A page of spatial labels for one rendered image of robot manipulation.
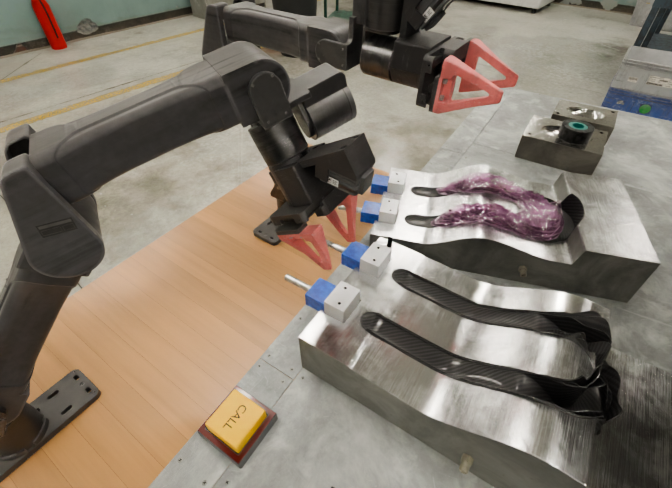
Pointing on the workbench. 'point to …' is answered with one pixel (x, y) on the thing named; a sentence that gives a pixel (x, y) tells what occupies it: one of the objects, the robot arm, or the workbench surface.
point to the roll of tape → (575, 131)
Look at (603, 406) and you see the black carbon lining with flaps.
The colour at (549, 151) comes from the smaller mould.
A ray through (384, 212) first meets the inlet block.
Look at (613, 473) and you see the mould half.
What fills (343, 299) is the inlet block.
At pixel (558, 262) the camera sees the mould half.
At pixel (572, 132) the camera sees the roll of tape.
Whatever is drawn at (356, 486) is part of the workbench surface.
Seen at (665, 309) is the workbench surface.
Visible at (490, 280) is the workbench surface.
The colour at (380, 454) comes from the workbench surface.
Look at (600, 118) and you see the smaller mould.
